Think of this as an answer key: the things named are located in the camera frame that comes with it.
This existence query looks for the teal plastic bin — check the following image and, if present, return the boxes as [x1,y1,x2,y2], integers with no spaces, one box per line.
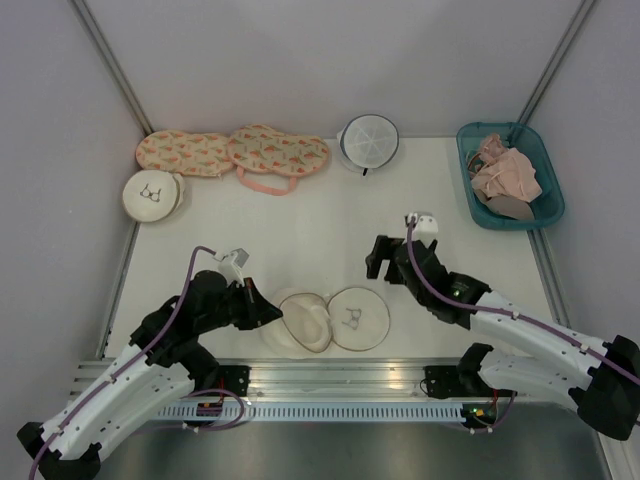
[456,122,565,231]

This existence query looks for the right frame post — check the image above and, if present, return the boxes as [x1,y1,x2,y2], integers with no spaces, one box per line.
[517,0,599,124]

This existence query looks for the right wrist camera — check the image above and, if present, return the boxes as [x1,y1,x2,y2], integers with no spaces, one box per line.
[405,212,439,240]

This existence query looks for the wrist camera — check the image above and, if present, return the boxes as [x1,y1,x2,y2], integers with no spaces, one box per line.
[214,248,250,285]
[405,212,439,240]

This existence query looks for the aluminium mounting rail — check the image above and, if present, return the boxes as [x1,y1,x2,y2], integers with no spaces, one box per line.
[69,357,556,401]

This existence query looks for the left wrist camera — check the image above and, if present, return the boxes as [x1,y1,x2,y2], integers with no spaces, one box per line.
[214,248,250,285]

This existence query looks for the floral bra bag pink handle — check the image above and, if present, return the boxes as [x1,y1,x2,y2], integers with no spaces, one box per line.
[227,124,331,196]

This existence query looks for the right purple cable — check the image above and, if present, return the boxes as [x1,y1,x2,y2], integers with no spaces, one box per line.
[405,222,640,386]

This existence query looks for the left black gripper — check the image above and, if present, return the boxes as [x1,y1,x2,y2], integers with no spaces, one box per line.
[197,277,283,333]

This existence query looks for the floral bra bag left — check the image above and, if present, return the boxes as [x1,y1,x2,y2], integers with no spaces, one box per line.
[135,130,235,177]

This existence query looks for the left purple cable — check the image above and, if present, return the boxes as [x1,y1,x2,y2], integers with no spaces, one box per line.
[27,244,224,480]

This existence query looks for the white mesh laundry bag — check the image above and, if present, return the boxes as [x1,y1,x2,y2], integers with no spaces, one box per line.
[337,114,400,176]

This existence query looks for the beige glasses-print laundry bag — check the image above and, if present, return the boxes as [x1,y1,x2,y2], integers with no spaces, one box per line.
[122,170,186,223]

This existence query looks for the white slotted cable duct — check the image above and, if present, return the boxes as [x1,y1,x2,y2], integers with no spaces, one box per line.
[155,401,465,423]

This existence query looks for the frame post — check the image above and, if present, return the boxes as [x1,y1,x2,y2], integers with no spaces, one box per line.
[517,0,599,124]
[69,0,154,135]

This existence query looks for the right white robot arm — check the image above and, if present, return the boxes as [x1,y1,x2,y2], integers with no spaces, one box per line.
[365,235,639,441]

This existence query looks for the left frame post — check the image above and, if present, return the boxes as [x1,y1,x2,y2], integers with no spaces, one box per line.
[69,0,154,135]

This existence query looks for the beige round laundry bag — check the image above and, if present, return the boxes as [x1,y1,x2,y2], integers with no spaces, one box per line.
[260,287,391,359]

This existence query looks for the beige bra in bin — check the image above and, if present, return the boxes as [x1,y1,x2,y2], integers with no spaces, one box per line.
[479,195,535,221]

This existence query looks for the purple cable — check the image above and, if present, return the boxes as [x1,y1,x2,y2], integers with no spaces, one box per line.
[27,244,224,480]
[405,222,640,386]

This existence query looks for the light pink bra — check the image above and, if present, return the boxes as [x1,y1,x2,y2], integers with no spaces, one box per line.
[471,148,542,203]

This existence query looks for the pink lace bra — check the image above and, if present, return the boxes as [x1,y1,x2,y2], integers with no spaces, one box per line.
[467,133,507,173]

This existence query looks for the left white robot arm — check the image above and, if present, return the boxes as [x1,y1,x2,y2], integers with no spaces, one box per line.
[17,270,282,479]

